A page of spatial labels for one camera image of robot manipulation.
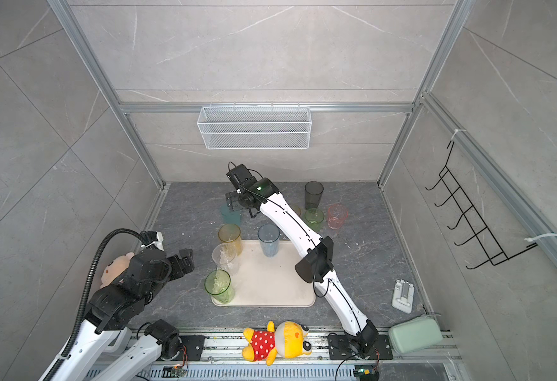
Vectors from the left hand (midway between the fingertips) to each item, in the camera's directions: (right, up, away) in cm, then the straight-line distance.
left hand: (183, 252), depth 71 cm
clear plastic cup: (+9, -5, +15) cm, 18 cm away
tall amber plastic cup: (+12, +4, +13) cm, 18 cm away
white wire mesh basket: (+18, +48, +29) cm, 59 cm away
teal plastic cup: (+7, +9, +35) cm, 37 cm away
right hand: (+16, +16, +15) cm, 27 cm away
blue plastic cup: (+25, +2, +19) cm, 31 cm away
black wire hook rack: (+84, +2, -13) cm, 85 cm away
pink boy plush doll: (-31, -9, +14) cm, 35 cm away
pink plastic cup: (+54, +10, +27) cm, 61 cm away
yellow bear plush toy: (+33, -25, -3) cm, 42 cm away
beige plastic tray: (+23, -15, +18) cm, 33 cm away
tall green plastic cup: (+6, -15, +16) cm, 23 cm away
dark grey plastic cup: (+44, +21, +31) cm, 58 cm away
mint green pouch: (+73, -27, +3) cm, 78 cm away
